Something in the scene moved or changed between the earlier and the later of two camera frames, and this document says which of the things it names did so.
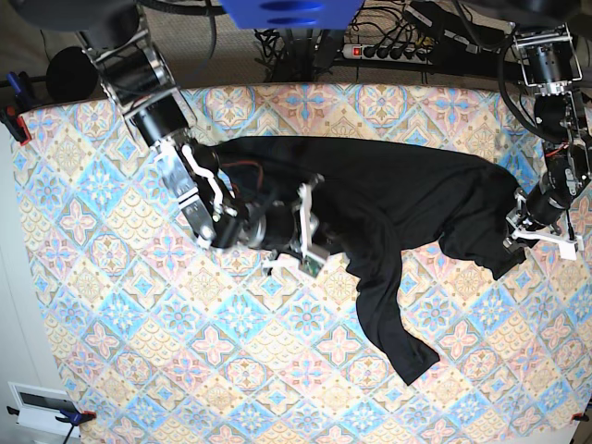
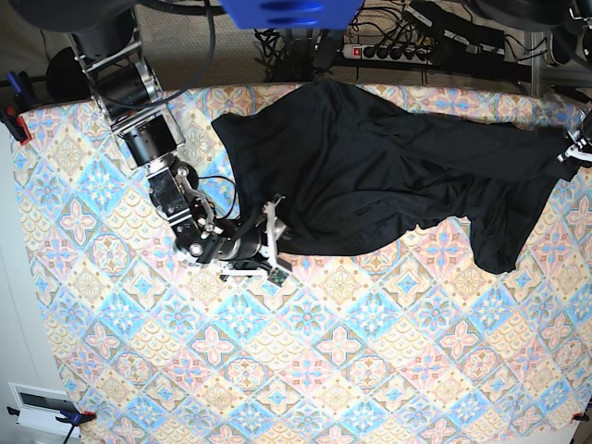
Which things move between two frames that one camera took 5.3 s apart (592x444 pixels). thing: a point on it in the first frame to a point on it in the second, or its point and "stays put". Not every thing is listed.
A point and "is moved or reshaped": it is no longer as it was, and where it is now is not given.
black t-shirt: x=376 y=198 is moved or reshaped
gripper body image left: x=277 y=226 to x=254 y=243
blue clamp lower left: x=73 y=418 stays put
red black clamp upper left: x=25 y=101 stays put
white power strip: x=413 y=55 stays put
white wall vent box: x=39 y=407 stays put
